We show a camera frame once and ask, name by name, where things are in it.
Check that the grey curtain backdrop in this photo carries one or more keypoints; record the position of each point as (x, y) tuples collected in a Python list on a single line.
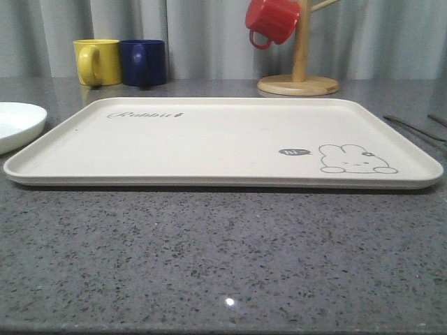
[(208, 39)]

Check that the red mug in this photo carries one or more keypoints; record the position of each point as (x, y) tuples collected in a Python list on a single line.
[(271, 21)]

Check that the silver metal fork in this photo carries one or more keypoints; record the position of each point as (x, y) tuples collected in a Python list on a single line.
[(413, 127)]

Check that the cream rabbit serving tray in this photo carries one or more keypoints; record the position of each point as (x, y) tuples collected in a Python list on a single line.
[(264, 142)]

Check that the dark blue mug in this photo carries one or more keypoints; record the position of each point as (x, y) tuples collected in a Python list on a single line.
[(143, 62)]

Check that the yellow mug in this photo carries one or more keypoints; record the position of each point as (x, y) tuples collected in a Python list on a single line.
[(98, 62)]

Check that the white round plate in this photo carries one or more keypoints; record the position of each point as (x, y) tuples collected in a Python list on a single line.
[(21, 123)]

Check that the wooden mug tree stand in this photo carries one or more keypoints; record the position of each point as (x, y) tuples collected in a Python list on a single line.
[(299, 83)]

